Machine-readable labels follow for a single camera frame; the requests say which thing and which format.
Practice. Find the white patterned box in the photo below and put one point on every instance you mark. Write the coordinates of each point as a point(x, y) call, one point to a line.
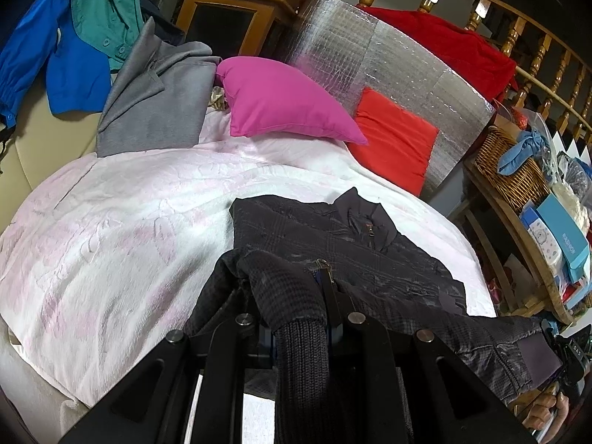
point(543, 236)

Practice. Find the light blue box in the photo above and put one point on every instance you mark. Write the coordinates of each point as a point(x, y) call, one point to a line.
point(566, 236)

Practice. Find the beige sofa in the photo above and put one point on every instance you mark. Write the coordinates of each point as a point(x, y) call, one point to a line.
point(23, 157)

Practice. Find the clear plastic bag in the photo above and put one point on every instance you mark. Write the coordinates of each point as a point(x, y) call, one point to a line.
point(539, 120)

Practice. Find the silver foil insulation board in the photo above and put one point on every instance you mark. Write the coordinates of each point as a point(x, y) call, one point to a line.
point(397, 64)

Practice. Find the white pink patterned blanket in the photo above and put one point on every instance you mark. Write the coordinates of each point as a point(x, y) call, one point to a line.
point(115, 231)

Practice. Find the dark grey checked jacket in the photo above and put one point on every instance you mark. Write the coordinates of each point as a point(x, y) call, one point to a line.
point(296, 240)

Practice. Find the wooden side shelf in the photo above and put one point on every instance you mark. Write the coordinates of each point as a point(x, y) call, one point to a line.
point(522, 249)

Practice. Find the red-orange pillow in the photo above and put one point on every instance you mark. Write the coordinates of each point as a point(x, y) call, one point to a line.
point(393, 143)

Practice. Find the person's right hand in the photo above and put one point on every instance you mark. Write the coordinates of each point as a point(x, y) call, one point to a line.
point(543, 418)

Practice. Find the wicker basket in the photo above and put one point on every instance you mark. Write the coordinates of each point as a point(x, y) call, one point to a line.
point(504, 180)

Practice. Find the teal shirt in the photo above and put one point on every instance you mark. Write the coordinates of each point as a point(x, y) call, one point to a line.
point(101, 14)

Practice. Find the blue jacket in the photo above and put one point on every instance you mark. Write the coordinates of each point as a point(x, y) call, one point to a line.
point(78, 78)

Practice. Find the gold patterned cloth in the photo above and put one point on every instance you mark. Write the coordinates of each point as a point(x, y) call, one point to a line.
point(218, 98)

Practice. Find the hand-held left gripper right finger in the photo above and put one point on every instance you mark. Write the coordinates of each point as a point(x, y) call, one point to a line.
point(370, 360)

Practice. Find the light blue cloth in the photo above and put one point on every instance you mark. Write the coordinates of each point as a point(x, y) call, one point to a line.
point(522, 152)

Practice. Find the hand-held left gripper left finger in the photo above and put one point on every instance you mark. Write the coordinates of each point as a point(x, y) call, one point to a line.
point(222, 360)

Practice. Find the dark navy garment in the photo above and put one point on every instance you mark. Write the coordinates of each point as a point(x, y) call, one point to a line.
point(162, 23)

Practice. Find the wooden railing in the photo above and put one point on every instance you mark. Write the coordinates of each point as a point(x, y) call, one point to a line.
point(550, 51)

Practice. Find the pink pillow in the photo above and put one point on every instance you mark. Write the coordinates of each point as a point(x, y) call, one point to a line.
point(282, 101)

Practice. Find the grey coat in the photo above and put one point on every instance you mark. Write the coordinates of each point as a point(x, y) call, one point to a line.
point(152, 106)

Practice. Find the red cloth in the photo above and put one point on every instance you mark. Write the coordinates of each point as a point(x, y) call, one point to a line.
point(444, 51)

